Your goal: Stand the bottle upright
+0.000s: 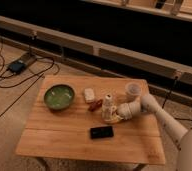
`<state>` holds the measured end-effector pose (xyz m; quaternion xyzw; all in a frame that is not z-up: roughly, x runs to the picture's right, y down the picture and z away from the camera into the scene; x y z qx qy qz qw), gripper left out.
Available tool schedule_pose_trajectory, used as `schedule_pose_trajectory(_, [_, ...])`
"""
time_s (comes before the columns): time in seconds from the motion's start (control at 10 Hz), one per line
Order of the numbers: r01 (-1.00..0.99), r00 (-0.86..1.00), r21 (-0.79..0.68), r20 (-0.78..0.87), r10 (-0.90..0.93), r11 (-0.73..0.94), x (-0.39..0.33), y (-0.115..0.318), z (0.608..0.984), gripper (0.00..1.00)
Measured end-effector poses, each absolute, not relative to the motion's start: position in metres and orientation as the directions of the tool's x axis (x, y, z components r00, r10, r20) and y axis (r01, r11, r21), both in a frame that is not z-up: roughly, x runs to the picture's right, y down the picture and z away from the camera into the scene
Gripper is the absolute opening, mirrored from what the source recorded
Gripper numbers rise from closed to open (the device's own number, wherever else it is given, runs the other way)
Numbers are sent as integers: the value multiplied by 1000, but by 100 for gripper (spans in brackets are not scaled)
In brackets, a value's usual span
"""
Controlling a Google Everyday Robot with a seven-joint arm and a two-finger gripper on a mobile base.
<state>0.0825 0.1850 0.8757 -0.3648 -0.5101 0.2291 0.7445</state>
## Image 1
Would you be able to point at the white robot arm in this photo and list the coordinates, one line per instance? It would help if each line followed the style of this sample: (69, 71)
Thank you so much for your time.
(180, 136)

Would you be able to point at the black smartphone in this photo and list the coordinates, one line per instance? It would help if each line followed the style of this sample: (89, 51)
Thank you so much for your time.
(101, 132)

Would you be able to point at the clear plastic cup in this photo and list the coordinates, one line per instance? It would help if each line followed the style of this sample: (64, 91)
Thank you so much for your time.
(133, 91)

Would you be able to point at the wooden slatted table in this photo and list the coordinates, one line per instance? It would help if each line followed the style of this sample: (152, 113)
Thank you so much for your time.
(66, 134)

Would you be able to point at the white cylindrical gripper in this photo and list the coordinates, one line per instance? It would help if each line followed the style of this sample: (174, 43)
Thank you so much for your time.
(125, 111)

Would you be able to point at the green ceramic bowl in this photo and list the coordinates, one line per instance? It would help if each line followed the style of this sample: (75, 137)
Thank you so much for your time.
(59, 97)

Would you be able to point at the red-brown snack bar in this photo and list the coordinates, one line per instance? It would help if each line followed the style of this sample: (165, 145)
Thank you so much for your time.
(95, 105)

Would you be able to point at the white labelled plastic bottle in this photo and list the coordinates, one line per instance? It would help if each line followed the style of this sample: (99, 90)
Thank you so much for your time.
(107, 107)

